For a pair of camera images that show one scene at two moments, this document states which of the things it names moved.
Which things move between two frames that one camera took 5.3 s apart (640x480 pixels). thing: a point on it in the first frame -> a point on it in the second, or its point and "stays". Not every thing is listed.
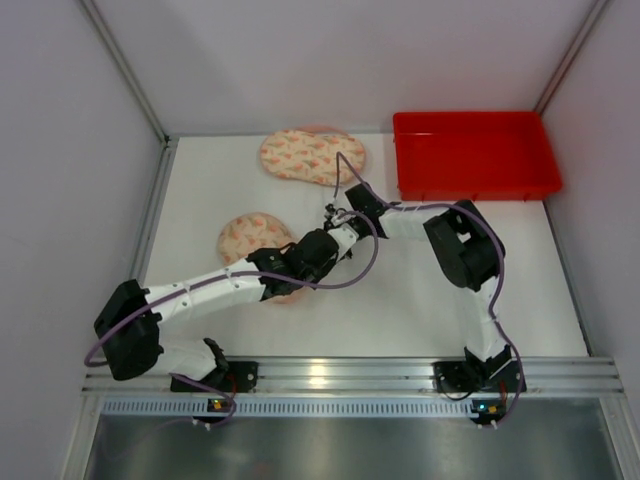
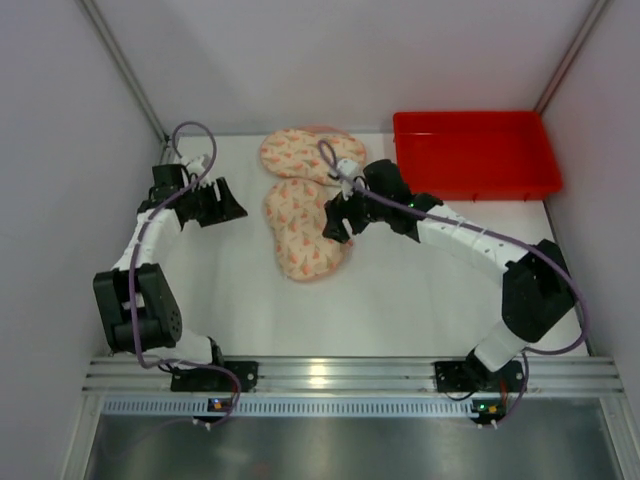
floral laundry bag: x=250 y=232 -> x=296 y=212
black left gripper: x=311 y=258 -> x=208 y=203
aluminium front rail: x=384 y=376 stays
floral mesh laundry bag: x=313 y=154 stays
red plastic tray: x=474 y=156 stays
